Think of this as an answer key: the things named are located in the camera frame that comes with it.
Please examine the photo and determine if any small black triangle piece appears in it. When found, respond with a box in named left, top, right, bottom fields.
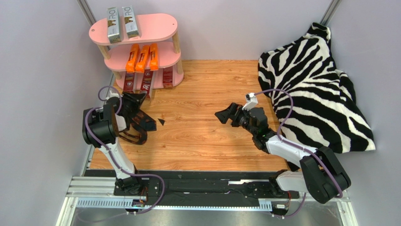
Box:
left=158, top=119, right=165, bottom=126

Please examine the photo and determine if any red toothpaste box front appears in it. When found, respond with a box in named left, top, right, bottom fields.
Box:
left=162, top=66, right=174, bottom=89

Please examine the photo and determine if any red toothpaste box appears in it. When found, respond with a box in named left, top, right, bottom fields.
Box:
left=123, top=72, right=135, bottom=93
left=162, top=66, right=174, bottom=89
left=140, top=70, right=154, bottom=99

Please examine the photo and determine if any black orange strap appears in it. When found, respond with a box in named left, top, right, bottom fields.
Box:
left=117, top=106, right=157, bottom=145

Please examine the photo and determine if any zebra print cloth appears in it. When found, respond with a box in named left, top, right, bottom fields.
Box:
left=257, top=23, right=376, bottom=154

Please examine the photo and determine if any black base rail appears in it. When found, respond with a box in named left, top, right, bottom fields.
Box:
left=67, top=169, right=303, bottom=211

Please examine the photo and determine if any orange toothpaste box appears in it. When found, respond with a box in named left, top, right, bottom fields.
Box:
left=149, top=43, right=159, bottom=71
left=125, top=44, right=140, bottom=73

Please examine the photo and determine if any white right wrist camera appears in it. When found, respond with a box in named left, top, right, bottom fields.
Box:
left=242, top=93, right=258, bottom=111

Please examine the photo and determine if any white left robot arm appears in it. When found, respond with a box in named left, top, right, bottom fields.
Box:
left=82, top=91, right=155, bottom=195

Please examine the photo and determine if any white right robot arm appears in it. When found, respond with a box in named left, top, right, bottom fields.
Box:
left=215, top=103, right=352, bottom=204

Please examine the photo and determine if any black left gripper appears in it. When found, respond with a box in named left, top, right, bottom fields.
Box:
left=119, top=91, right=145, bottom=116

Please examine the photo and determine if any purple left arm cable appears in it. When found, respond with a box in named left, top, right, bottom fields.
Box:
left=84, top=86, right=165, bottom=217

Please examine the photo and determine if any teal silver toothpaste box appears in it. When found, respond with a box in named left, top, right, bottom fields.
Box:
left=107, top=7, right=122, bottom=44

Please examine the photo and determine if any red toothpaste box back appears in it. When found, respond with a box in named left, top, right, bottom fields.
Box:
left=140, top=70, right=154, bottom=99

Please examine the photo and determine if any pink three-tier shelf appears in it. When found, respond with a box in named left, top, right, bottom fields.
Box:
left=88, top=13, right=184, bottom=89

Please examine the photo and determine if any orange toothpaste box diagonal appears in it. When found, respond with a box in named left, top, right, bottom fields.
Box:
left=135, top=45, right=151, bottom=73

